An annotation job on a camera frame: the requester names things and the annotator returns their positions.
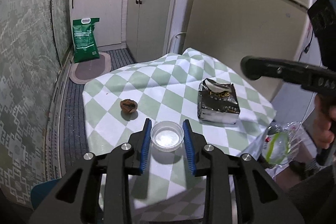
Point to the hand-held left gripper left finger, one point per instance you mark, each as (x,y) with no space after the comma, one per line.
(145,145)

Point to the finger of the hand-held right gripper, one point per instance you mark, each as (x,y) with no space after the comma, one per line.
(273,68)

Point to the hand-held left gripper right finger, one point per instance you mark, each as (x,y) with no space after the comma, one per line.
(188,148)

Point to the clear round plastic container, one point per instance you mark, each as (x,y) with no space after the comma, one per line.
(166,138)

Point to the clear plastic bag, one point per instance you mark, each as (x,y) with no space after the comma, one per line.
(278,145)

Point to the person's right hand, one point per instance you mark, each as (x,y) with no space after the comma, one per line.
(320,129)

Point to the brown nut shell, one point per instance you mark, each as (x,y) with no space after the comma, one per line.
(128,106)

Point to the black tissue pack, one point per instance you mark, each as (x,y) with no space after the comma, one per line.
(219,111)

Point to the silver refrigerator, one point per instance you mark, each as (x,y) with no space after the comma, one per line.
(249,16)

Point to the green white checkered tablecloth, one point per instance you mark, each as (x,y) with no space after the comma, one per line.
(162,77)

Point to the dark striped floor runner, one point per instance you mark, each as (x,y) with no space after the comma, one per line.
(73,121)

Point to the grey oval floor mat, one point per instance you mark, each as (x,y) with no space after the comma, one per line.
(89,70)

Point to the teal stool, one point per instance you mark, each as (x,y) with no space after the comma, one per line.
(39,193)

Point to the green rice bag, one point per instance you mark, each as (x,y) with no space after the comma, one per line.
(84,40)

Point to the white tall side cabinet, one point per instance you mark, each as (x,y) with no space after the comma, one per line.
(157,16)

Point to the white stove cabinet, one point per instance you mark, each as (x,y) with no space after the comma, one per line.
(105,16)

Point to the patterned frosted sliding door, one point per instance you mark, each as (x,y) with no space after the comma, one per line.
(26,56)

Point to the white metal rack frame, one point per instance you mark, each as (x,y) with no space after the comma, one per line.
(172,41)

